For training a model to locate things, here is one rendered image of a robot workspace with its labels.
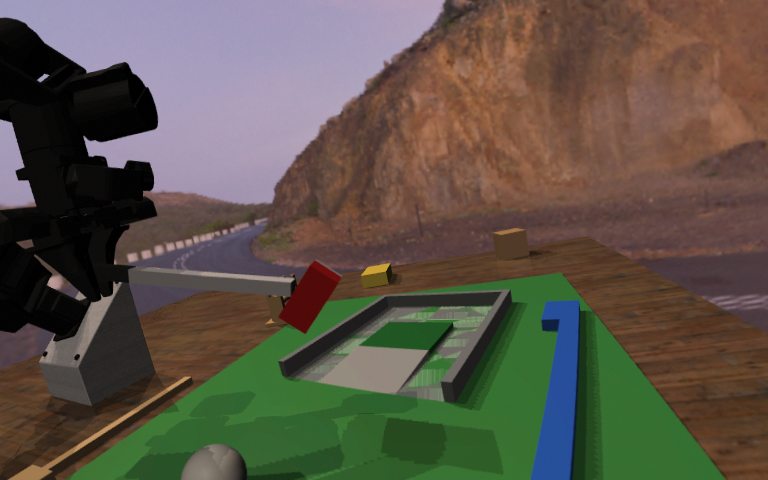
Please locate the green flat mat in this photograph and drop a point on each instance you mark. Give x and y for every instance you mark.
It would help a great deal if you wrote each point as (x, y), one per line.
(293, 429)

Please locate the yellow block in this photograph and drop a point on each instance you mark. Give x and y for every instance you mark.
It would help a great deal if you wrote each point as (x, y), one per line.
(376, 275)

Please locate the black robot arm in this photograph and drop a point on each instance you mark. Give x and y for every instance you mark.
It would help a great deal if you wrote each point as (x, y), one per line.
(103, 105)

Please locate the beige ball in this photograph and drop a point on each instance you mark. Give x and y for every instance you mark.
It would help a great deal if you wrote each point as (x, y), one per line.
(215, 462)

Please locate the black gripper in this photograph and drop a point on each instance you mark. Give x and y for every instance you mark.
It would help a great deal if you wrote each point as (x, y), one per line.
(70, 244)

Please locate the brown cube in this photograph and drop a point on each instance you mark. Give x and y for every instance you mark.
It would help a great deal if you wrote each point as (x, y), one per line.
(511, 244)

